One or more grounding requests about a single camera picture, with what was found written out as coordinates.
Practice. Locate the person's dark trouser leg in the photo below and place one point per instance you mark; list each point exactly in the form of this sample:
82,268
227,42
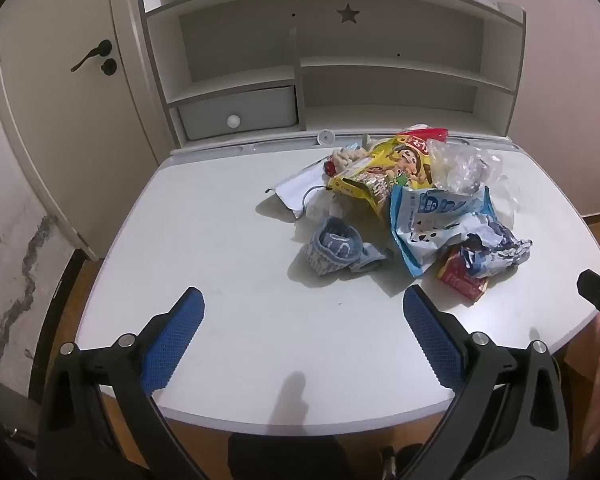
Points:
280,455

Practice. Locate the light blue trimmed cloth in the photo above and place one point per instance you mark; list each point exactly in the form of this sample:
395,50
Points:
330,247

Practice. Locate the white drawer knob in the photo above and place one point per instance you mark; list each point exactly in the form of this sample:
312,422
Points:
234,121

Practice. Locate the white desk hutch shelf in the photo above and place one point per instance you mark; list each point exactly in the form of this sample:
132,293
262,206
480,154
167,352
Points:
390,67

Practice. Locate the white bottle cap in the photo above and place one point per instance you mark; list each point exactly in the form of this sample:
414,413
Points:
326,137

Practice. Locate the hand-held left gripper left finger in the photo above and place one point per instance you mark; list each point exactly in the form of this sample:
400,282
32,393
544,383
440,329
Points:
172,340

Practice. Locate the white door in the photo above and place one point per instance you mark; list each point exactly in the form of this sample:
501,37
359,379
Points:
80,135

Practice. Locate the small red box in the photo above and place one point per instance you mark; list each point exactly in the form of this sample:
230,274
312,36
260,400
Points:
460,280

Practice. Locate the red snack packet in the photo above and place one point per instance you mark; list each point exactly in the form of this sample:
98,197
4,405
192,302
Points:
422,137

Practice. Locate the yellow snack bag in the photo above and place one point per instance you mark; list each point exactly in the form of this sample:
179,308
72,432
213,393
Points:
380,170

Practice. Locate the blue white snack bag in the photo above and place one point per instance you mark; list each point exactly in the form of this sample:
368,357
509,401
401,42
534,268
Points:
430,220

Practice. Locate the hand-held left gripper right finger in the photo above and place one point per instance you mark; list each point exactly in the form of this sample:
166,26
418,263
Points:
432,340

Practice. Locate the blue printed wrapper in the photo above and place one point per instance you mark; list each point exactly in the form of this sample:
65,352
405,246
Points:
495,250

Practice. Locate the white hutch drawer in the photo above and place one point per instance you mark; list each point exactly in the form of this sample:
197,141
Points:
260,110

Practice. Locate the cream lumpy knitted item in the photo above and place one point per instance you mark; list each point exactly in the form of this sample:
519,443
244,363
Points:
347,155

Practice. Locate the clear plastic bag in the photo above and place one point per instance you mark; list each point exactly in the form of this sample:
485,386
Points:
462,167

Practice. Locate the black door lock knob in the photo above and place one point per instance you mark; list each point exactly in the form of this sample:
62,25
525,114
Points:
109,66

